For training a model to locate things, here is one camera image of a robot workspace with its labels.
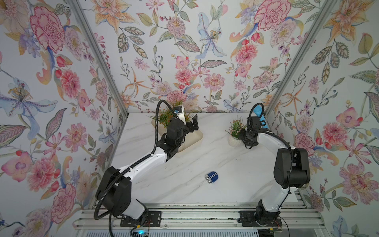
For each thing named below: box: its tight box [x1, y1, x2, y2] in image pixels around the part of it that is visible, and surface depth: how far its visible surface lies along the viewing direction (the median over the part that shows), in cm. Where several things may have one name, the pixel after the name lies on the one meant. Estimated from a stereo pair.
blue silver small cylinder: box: [204, 171, 219, 184], surface depth 87 cm
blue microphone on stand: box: [253, 104, 269, 129], surface depth 86 cm
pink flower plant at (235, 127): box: [225, 115, 247, 148], surface depth 100 cm
